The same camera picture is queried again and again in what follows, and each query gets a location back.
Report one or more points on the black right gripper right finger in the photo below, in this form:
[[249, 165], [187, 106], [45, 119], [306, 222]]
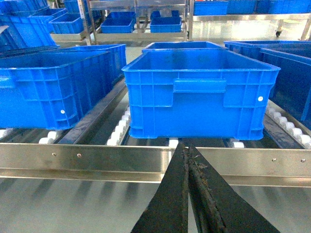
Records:
[[217, 207]]

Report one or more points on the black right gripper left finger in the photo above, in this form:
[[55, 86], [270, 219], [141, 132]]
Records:
[[167, 212]]

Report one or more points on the stainless steel shelf rack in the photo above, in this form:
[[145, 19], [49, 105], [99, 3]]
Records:
[[72, 157]]

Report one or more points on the blue plastic bin centre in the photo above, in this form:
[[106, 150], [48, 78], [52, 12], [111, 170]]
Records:
[[204, 93]]

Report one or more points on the blue plastic bin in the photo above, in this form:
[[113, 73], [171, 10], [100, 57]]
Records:
[[292, 90], [55, 89], [204, 93]]

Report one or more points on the blue plastic bin right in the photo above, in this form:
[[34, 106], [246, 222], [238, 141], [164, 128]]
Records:
[[292, 90]]

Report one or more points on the blue plastic bin left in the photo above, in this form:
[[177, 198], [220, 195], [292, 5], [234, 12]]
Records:
[[55, 89]]

